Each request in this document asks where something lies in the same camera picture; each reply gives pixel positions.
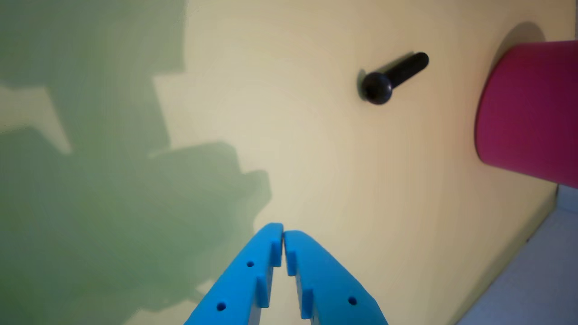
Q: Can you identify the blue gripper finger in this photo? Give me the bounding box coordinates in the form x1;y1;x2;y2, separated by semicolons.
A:
284;230;389;325
184;223;284;325

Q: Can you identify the black bolt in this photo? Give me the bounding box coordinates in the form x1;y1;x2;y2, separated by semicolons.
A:
359;52;429;106

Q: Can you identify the yellow mat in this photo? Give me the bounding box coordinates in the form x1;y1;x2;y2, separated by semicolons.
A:
0;0;577;325

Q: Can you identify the pink round cup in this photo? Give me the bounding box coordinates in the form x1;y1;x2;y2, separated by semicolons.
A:
474;40;578;189

